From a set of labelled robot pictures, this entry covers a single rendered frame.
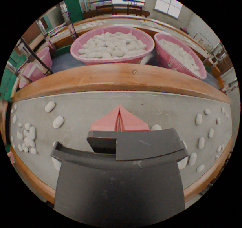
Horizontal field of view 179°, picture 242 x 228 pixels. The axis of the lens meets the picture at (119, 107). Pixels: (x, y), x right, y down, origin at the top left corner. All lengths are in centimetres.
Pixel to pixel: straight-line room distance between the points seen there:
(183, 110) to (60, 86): 28
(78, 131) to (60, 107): 7
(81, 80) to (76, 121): 8
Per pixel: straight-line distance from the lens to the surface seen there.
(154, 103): 16
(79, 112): 16
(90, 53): 25
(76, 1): 280
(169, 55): 27
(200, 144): 26
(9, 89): 78
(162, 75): 17
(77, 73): 17
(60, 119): 17
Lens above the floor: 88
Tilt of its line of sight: 76 degrees down
